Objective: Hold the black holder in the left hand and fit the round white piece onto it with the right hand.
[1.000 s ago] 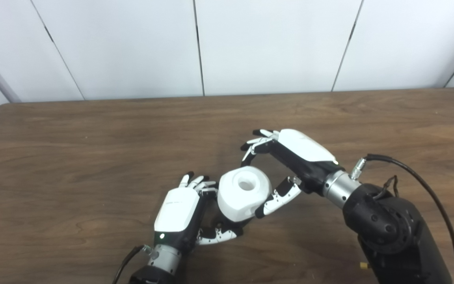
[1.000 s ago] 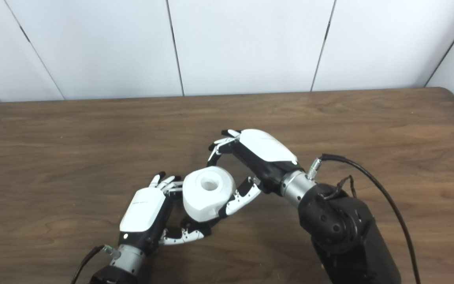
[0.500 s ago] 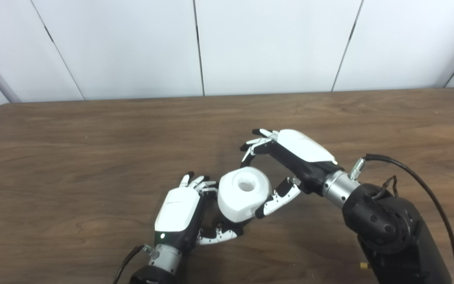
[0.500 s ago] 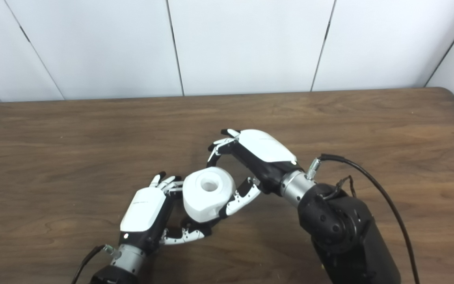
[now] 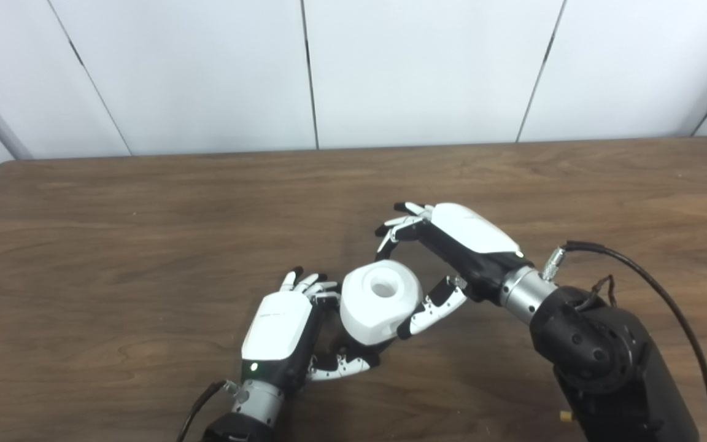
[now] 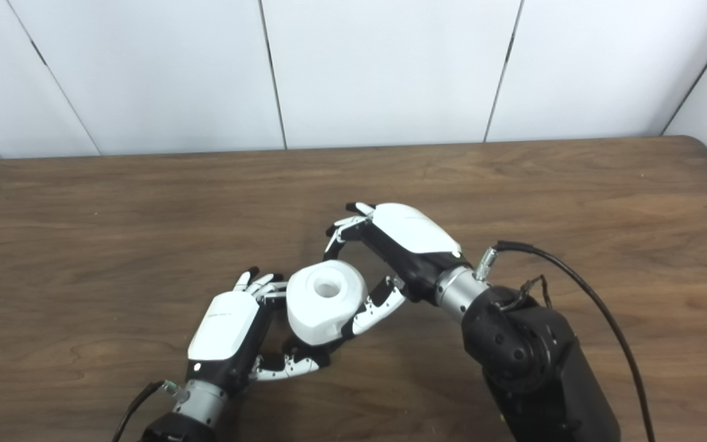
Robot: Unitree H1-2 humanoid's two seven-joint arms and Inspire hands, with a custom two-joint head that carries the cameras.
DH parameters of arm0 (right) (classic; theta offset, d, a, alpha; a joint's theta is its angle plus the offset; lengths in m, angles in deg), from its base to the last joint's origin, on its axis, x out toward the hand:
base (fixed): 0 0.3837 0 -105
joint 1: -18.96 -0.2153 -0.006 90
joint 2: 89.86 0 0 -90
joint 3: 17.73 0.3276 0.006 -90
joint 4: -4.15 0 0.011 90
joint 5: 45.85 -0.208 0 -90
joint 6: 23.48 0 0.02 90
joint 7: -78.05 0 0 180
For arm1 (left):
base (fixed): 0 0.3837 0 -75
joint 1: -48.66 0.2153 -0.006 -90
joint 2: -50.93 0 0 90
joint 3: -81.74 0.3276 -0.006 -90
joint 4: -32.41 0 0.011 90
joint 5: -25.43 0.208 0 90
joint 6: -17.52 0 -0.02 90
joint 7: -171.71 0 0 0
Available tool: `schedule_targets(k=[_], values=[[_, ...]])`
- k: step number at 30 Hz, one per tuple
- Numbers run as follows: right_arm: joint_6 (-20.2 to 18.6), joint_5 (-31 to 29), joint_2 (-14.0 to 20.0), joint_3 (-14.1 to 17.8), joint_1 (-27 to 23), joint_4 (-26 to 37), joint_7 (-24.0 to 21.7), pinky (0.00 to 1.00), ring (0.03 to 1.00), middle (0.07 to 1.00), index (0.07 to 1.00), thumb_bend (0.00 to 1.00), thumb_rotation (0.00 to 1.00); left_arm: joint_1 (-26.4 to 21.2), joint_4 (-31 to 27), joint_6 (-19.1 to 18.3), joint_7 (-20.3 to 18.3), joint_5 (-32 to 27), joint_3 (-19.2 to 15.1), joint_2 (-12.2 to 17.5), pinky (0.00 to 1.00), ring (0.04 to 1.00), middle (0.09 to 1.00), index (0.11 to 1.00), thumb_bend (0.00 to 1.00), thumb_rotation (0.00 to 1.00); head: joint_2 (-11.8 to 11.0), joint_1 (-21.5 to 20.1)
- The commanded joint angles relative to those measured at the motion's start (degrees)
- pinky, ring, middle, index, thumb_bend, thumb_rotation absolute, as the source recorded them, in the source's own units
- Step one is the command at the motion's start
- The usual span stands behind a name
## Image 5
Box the thin black right arm wire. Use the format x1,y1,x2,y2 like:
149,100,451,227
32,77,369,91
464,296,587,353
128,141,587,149
578,274,617,311

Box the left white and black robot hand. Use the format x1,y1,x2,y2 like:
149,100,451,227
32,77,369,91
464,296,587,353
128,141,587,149
240,267,385,394

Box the round white plastic piece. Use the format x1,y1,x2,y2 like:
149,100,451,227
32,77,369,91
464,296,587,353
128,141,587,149
339,260,423,346

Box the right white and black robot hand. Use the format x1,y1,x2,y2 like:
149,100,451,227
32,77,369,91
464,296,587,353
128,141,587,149
375,201,526,340

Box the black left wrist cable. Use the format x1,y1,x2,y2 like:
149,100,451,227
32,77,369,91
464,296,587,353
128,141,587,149
176,381,238,442

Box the black plastic flanged holder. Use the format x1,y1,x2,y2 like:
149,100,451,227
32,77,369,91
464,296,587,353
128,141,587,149
344,341,396,369

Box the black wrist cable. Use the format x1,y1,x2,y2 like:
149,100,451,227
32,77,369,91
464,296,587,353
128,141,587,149
176,381,238,442
543,241,707,442

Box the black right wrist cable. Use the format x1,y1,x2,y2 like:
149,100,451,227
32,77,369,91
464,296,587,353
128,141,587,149
543,241,707,442

